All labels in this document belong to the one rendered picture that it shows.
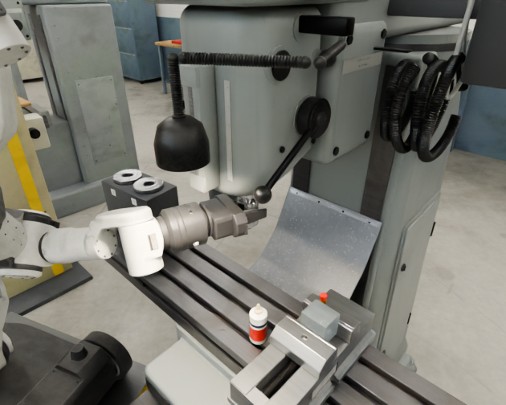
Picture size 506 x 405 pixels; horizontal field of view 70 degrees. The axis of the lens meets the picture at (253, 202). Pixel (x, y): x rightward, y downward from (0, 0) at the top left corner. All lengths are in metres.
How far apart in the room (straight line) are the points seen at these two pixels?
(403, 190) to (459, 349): 1.45
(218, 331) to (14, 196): 1.74
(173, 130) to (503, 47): 0.50
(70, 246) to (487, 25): 0.80
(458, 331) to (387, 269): 1.32
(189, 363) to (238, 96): 0.69
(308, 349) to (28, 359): 1.04
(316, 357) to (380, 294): 0.52
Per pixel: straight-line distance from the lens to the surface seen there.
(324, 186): 1.11
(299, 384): 0.77
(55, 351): 1.52
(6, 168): 2.37
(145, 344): 2.18
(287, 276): 1.14
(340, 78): 0.70
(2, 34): 0.60
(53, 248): 0.81
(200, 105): 0.59
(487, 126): 4.91
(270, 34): 0.57
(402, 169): 1.00
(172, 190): 1.14
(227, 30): 0.57
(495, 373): 2.34
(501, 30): 0.70
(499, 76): 0.70
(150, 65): 8.11
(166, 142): 0.46
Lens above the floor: 1.65
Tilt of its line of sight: 30 degrees down
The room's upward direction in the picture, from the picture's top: straight up
